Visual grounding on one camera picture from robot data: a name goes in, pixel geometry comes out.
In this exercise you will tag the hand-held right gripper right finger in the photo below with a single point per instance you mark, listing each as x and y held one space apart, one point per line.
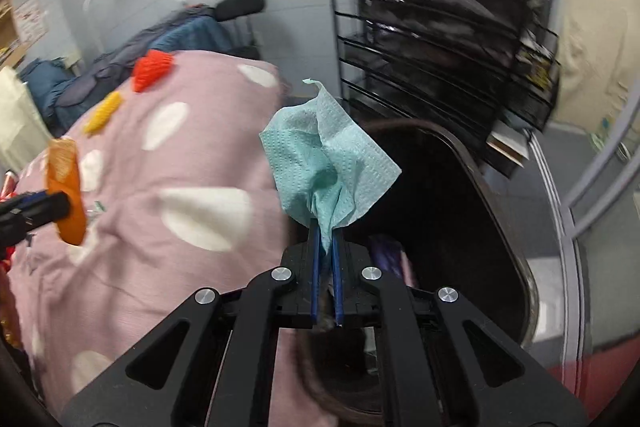
339 277

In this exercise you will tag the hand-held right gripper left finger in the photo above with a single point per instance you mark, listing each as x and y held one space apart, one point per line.
315 277

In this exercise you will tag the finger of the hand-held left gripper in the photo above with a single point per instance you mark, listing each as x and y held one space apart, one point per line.
40 207

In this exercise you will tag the orange snack packet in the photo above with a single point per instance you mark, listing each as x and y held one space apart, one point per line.
65 167

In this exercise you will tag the teal paper napkin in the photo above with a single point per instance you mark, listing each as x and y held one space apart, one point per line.
325 157

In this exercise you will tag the black trash bin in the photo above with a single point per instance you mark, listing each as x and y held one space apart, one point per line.
450 217

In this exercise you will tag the red patterned snack bag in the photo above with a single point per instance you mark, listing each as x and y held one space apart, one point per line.
5 268

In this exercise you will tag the cream cloth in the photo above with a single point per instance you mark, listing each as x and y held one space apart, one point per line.
20 122

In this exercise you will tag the pink polka-dot blanket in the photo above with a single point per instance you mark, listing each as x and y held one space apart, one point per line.
130 257

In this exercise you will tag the yellow foam net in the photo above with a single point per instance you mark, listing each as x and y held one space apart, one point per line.
102 113

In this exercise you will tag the blue pillow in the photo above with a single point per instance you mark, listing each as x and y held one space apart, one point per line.
42 82

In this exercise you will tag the grey blanket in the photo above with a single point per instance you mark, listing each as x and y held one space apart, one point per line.
125 52

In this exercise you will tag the orange foam net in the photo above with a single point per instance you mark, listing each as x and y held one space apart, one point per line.
152 69

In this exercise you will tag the wooden cabinet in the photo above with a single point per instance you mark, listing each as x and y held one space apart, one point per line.
6 14

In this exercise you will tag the black stool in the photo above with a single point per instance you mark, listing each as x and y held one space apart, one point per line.
240 4

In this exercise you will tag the beige cardboard panel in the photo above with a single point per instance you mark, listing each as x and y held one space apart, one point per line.
600 32

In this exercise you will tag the wall poster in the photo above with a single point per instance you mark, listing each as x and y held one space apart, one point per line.
30 19

